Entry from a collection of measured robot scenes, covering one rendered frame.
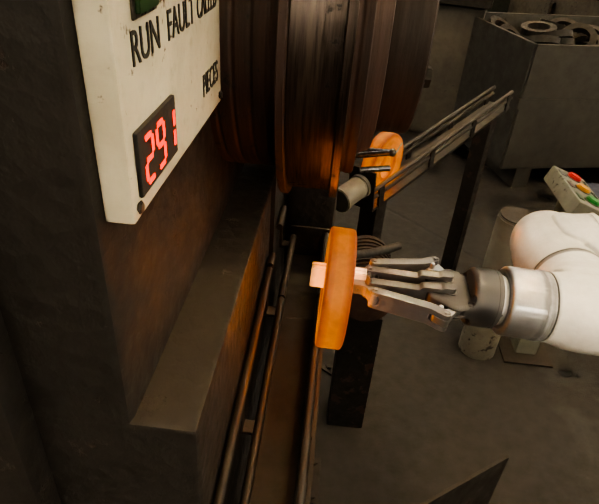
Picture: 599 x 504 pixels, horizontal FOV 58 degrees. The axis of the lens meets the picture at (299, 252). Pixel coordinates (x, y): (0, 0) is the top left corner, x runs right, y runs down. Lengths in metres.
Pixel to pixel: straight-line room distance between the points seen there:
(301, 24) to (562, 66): 2.49
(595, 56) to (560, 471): 2.01
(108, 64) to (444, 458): 1.43
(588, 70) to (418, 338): 1.70
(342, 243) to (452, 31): 2.86
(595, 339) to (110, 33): 0.61
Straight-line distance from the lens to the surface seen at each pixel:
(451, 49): 3.45
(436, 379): 1.80
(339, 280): 0.62
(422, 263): 0.73
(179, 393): 0.50
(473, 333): 1.85
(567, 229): 0.85
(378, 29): 0.60
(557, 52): 2.94
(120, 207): 0.36
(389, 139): 1.31
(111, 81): 0.33
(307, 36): 0.55
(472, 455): 1.64
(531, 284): 0.71
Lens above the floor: 1.25
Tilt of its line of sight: 34 degrees down
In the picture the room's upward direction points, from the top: 4 degrees clockwise
